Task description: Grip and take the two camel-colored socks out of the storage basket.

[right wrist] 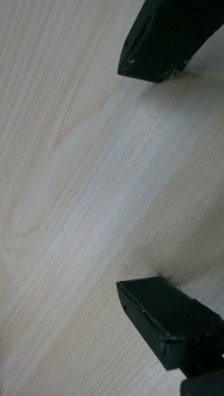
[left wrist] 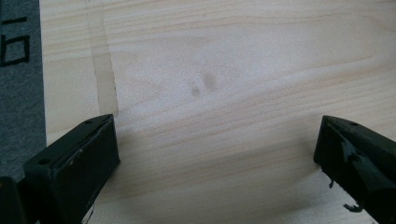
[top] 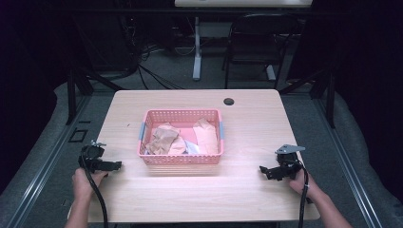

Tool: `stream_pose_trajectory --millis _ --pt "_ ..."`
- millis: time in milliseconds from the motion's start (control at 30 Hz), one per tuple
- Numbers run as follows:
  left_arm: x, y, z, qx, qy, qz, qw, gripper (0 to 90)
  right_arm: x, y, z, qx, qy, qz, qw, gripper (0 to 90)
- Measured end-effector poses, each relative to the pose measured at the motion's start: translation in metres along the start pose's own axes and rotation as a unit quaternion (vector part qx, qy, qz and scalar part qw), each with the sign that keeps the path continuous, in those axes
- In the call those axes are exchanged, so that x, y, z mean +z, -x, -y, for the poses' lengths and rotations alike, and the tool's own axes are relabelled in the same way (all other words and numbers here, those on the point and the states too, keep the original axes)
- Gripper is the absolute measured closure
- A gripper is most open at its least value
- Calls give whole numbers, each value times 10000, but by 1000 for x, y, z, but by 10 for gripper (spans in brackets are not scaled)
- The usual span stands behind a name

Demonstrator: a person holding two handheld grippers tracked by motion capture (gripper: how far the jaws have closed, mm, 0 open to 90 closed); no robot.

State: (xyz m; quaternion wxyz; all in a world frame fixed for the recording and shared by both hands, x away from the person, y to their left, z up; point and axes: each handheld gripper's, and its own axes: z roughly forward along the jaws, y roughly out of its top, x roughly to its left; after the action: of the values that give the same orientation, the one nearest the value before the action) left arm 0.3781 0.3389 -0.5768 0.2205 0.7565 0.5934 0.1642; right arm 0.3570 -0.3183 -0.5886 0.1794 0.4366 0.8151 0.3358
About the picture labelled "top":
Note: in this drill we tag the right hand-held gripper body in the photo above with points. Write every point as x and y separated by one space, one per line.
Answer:
289 158

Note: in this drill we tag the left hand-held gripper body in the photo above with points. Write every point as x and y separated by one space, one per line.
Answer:
92 153

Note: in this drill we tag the person's right hand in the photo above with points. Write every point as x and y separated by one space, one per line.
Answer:
301 185

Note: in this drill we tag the person's left hand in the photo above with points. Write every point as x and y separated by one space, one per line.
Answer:
84 185

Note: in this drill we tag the crumpled tan paper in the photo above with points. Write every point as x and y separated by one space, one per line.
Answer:
161 137

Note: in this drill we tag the small pink crumpled paper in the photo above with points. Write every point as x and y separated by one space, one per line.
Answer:
178 148

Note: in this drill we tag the pink plastic basket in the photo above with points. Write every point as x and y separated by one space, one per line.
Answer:
181 160

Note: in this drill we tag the peach paper sheet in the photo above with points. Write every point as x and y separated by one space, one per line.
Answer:
206 137

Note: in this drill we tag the white crumpled paper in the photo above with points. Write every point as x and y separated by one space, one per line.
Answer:
191 148

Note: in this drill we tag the white desk leg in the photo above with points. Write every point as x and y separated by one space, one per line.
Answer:
271 72
197 47

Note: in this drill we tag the black folding chair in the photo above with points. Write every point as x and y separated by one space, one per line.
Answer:
256 38

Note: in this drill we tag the white desk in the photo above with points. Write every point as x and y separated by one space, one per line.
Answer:
242 3

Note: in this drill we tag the aluminium floor rail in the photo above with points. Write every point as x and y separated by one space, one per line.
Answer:
347 171
41 171

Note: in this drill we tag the black metal frame stand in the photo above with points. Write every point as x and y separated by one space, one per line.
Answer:
72 95
329 98

